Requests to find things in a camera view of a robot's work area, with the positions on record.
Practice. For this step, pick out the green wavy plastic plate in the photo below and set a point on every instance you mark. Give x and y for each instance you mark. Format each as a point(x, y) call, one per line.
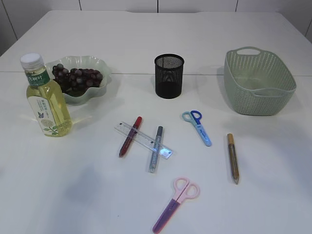
point(84, 62)

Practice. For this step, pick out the green plastic woven basket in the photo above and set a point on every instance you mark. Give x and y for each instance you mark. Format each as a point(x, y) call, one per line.
point(259, 84)

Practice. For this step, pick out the silver glitter pen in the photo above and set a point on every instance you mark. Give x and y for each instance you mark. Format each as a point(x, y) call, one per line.
point(155, 153)

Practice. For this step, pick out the yellow tea bottle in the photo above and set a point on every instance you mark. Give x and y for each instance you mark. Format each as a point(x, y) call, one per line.
point(45, 97)

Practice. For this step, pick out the artificial red grape bunch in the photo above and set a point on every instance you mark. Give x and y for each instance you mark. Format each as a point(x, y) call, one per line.
point(76, 82)

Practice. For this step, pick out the gold glitter pen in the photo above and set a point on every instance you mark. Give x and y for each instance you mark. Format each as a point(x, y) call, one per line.
point(233, 158)

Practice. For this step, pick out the black mesh pen holder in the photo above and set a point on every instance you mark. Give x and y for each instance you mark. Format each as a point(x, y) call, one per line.
point(168, 75)

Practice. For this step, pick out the clear plastic ruler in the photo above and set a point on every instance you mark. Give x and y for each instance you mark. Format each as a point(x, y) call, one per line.
point(144, 139)

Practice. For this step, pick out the red glitter pen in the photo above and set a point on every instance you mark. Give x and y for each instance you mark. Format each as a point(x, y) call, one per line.
point(130, 137)

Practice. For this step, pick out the pink purple scissors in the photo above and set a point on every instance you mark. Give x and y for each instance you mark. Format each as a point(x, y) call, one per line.
point(184, 189)

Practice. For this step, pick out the blue small scissors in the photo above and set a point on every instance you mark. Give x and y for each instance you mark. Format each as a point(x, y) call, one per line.
point(194, 118)

